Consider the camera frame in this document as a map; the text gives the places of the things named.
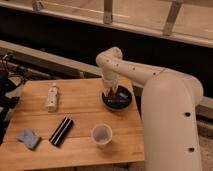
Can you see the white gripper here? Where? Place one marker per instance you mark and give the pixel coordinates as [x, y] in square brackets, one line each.
[110, 80]

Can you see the dark red pepper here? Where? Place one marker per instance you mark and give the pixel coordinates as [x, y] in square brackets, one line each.
[112, 96]

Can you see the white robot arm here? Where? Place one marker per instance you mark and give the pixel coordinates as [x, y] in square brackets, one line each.
[169, 99]

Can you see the dark ceramic bowl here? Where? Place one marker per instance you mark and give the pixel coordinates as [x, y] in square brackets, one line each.
[123, 99]

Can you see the clear plastic cup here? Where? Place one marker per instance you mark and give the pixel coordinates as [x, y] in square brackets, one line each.
[101, 134]

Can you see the wooden board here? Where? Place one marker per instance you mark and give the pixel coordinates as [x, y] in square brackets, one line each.
[80, 100]

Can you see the white plastic bottle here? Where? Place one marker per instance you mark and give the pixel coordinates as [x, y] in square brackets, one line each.
[52, 98]

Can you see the black rectangular box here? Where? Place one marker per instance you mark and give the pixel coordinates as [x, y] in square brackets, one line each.
[61, 132]

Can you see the blue cloth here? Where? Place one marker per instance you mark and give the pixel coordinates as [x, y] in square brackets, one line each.
[29, 139]

